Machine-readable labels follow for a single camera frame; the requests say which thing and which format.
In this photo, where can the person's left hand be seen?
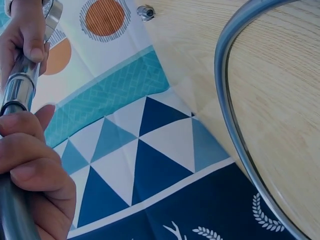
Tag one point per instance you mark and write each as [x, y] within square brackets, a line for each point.
[37, 155]

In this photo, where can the small chrome fitting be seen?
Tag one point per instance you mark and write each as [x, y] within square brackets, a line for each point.
[145, 11]

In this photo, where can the person's left thumb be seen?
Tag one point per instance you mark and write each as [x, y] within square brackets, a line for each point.
[47, 113]

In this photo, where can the person's right fingers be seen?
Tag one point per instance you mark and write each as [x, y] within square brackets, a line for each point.
[8, 57]

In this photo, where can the person's right hand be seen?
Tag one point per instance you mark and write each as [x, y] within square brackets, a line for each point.
[17, 37]

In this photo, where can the person's right thumb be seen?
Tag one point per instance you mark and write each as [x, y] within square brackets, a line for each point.
[32, 42]

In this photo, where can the chrome shower head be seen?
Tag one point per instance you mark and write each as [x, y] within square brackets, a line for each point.
[53, 18]

